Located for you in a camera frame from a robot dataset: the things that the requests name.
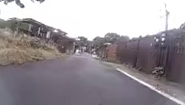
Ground red brick building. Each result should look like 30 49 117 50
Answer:
96 41 120 63

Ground distant trees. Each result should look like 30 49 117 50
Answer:
91 30 133 53

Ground reddish building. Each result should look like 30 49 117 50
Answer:
54 35 78 57

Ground grey asphalt road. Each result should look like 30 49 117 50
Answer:
0 42 185 105

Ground low house with dark roof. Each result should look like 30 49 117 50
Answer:
5 15 70 44

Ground white painted line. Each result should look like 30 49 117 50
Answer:
111 67 185 105

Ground small bush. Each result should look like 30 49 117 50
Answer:
150 64 166 80

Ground utility pole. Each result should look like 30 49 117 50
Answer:
160 3 172 33

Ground dry grass bank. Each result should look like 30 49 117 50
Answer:
0 27 66 75

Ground grey pavement beside fence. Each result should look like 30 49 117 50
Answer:
99 60 185 105

